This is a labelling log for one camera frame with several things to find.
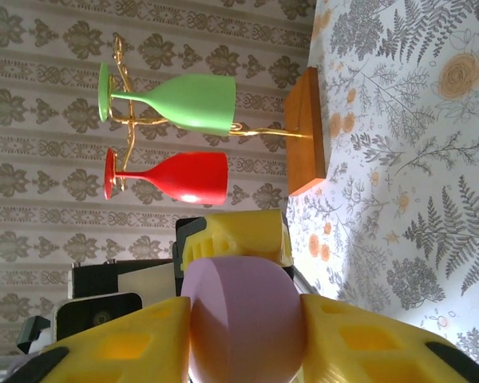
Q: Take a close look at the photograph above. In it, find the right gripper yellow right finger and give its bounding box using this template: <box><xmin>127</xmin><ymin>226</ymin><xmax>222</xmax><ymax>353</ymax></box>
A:
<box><xmin>300</xmin><ymin>293</ymin><xmax>479</xmax><ymax>383</ymax></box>

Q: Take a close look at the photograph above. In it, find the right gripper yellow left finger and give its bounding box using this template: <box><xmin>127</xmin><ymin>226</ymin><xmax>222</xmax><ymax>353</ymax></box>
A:
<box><xmin>7</xmin><ymin>296</ymin><xmax>193</xmax><ymax>383</ymax></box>

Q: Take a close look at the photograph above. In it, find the lilac earbud charging case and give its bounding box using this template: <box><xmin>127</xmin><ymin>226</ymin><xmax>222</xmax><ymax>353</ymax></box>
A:
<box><xmin>180</xmin><ymin>256</ymin><xmax>310</xmax><ymax>383</ymax></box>

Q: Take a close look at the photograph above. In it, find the red plastic wine glass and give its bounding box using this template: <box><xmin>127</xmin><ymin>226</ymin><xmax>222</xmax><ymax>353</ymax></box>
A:
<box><xmin>103</xmin><ymin>147</ymin><xmax>230</xmax><ymax>207</ymax></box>

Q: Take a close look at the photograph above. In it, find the green plastic wine glass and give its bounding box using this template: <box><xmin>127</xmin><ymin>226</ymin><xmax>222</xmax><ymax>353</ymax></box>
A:
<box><xmin>97</xmin><ymin>61</ymin><xmax>238</xmax><ymax>137</ymax></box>

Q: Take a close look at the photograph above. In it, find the aluminium table side rail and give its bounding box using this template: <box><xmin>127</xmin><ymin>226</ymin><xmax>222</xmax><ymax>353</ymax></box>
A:
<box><xmin>289</xmin><ymin>261</ymin><xmax>319</xmax><ymax>298</ymax></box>

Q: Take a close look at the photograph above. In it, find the gold wire stand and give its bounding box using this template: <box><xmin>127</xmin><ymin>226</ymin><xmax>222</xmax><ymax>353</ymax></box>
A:
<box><xmin>111</xmin><ymin>33</ymin><xmax>328</xmax><ymax>198</ymax></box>

